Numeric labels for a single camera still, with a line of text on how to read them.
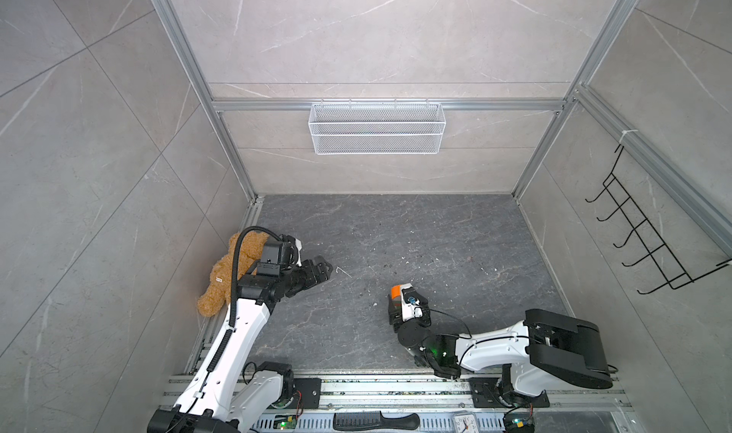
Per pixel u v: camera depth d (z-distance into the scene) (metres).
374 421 0.70
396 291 0.76
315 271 0.69
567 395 0.75
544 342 0.48
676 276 0.58
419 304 0.73
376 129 1.01
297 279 0.65
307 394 0.73
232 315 0.47
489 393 0.75
